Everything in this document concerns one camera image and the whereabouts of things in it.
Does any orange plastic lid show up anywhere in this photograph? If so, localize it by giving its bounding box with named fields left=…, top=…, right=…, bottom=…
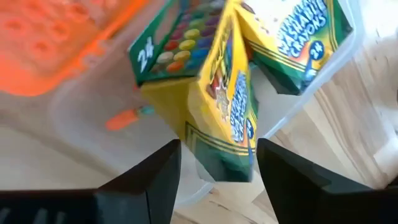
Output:
left=0, top=0, right=150, bottom=98

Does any clear plastic container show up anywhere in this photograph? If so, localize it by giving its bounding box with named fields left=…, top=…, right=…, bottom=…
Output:
left=0, top=0, right=366, bottom=212

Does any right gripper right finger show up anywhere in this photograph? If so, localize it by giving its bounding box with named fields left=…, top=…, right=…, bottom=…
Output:
left=256, top=138, right=387, bottom=224

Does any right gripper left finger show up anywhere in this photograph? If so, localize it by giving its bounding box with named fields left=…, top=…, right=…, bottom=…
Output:
left=94, top=138, right=183, bottom=224

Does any yellow green crayon box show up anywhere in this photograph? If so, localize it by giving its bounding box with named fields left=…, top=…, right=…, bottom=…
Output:
left=128, top=0, right=259, bottom=184
left=234, top=0, right=354, bottom=96

